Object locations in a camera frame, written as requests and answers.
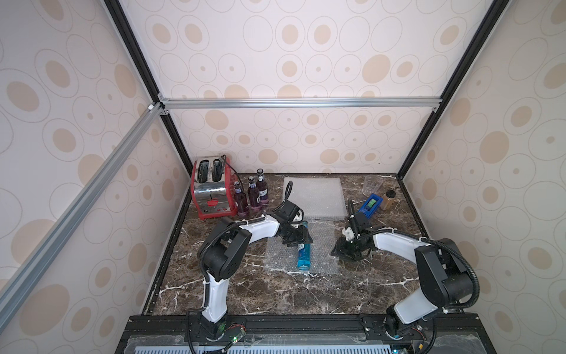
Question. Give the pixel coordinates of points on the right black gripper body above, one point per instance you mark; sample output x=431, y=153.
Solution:
x=349, y=247

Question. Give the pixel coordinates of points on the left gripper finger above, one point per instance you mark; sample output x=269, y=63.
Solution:
x=288, y=242
x=306, y=237

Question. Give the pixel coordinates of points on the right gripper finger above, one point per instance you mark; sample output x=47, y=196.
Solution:
x=362, y=253
x=339, y=253

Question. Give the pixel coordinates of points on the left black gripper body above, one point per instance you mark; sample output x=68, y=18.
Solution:
x=292, y=231

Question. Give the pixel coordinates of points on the blue liquid glass bottle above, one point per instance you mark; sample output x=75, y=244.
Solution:
x=304, y=257

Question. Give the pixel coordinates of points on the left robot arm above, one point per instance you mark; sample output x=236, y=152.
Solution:
x=222, y=252

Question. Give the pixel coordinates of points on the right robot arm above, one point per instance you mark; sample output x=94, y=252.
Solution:
x=447, y=281

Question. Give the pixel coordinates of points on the stack of bubble wrap sheets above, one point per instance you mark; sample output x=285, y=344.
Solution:
x=321, y=198

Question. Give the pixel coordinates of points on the blue tape dispenser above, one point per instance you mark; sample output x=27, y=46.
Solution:
x=371, y=205

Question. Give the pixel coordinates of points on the brown spice jar black lid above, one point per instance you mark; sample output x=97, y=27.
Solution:
x=388, y=199

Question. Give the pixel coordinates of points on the clear drinking glass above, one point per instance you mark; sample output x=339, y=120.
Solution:
x=371, y=185

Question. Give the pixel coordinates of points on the purple bottle middle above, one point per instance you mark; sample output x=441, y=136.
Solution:
x=253, y=193

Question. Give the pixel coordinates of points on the purple bottle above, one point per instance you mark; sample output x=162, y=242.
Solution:
x=253, y=193
x=240, y=200
x=262, y=186

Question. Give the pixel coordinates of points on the purple bottle rear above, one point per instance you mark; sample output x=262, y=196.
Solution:
x=262, y=186

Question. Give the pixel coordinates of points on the purple bottle front left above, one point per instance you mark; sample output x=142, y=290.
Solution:
x=240, y=200

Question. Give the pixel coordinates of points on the red and chrome toaster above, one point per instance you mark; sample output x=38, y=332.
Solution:
x=211, y=187

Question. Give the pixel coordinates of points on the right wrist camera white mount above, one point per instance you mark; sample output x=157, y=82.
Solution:
x=348, y=234

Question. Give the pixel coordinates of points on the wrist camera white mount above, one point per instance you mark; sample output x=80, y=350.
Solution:
x=348, y=234
x=299, y=217

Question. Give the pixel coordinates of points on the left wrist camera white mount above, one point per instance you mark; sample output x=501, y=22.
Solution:
x=299, y=217

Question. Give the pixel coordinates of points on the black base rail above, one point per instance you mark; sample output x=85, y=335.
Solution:
x=363, y=333

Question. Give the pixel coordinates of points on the horizontal aluminium frame bar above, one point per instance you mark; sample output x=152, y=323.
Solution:
x=302, y=103

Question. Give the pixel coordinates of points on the black right frame post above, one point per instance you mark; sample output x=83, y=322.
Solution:
x=478, y=41

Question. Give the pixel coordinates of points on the black frame post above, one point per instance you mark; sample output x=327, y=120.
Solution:
x=119, y=19
x=478, y=41

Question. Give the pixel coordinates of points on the diagonal aluminium frame bar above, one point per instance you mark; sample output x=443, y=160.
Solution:
x=36, y=265

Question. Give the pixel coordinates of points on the black left frame post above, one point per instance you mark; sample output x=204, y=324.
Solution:
x=119, y=19

